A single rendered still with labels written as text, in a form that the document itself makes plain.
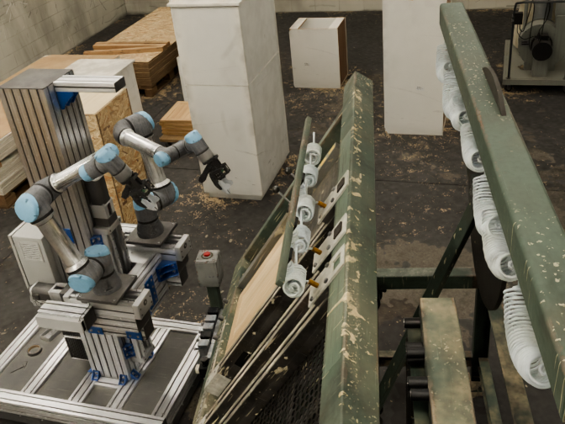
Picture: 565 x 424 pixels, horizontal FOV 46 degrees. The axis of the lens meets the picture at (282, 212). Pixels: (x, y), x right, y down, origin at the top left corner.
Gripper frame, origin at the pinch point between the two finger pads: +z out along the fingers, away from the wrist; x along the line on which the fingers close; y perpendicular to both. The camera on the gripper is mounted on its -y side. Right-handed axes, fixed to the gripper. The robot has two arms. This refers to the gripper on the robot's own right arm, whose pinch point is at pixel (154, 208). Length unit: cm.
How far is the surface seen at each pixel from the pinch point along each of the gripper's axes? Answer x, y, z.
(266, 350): -57, 71, 26
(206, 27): 236, -124, 29
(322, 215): -15, 92, 7
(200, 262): 22, -39, 63
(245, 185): 194, -165, 157
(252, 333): -39, 45, 41
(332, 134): 69, 49, 36
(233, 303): -1, -9, 70
